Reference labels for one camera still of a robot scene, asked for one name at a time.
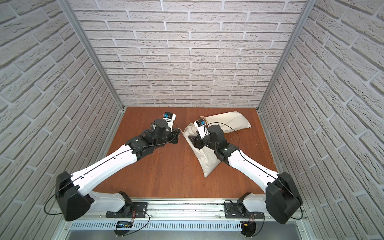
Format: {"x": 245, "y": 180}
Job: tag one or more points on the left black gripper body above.
{"x": 173, "y": 135}

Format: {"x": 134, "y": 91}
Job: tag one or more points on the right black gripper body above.
{"x": 201, "y": 144}

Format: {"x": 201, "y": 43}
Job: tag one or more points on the cream cloth soil bag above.
{"x": 206, "y": 157}
{"x": 229, "y": 122}

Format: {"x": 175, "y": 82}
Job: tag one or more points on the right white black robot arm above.
{"x": 282, "y": 198}

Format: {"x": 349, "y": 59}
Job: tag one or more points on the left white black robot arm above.
{"x": 75, "y": 193}

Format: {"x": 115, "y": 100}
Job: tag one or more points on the right small electronics board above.
{"x": 248, "y": 228}

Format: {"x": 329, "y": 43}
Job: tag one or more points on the small electronics board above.
{"x": 248, "y": 228}
{"x": 123, "y": 225}

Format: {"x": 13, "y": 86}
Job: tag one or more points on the left small electronics board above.
{"x": 123, "y": 225}

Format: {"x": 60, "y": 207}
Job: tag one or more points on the white perforated vent strip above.
{"x": 155, "y": 225}

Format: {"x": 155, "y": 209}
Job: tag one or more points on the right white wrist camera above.
{"x": 201, "y": 126}

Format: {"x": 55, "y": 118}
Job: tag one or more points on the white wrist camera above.
{"x": 201, "y": 126}
{"x": 169, "y": 118}

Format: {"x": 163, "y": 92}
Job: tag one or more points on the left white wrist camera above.
{"x": 169, "y": 118}

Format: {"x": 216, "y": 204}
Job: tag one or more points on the aluminium front mounting rail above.
{"x": 178, "y": 208}

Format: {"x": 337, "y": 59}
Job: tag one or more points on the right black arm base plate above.
{"x": 237, "y": 211}

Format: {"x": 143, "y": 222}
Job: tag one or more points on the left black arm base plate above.
{"x": 135, "y": 209}

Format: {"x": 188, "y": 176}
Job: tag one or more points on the left aluminium corner post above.
{"x": 75, "y": 23}

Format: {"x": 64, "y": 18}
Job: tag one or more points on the aluminium corner post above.
{"x": 75, "y": 23}
{"x": 308, "y": 6}

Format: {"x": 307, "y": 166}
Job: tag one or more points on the right aluminium corner post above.
{"x": 308, "y": 6}

